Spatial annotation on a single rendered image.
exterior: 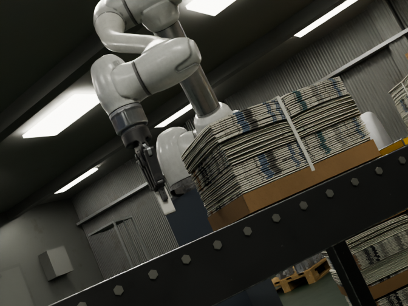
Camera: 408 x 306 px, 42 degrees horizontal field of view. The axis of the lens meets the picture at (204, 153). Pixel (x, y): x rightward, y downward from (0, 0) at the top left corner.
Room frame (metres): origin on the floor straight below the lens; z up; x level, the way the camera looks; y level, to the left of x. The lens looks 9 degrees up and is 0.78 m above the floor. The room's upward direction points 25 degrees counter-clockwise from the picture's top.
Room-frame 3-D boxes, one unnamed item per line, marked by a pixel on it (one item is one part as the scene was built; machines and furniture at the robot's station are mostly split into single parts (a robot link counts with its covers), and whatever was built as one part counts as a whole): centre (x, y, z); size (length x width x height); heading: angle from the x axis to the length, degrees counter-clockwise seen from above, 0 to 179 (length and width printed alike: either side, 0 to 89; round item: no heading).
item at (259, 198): (1.33, -0.06, 0.83); 0.29 x 0.16 x 0.04; 21
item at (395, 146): (1.43, -0.36, 0.81); 0.43 x 0.03 x 0.02; 21
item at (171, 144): (2.13, 0.09, 1.17); 0.18 x 0.16 x 0.22; 85
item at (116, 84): (1.35, 0.13, 1.27); 0.13 x 0.11 x 0.16; 85
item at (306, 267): (6.42, -0.51, 0.16); 1.13 x 0.79 x 0.33; 149
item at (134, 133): (1.36, 0.14, 1.09); 0.08 x 0.07 x 0.09; 21
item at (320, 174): (1.37, -0.16, 0.83); 0.28 x 0.06 x 0.04; 21
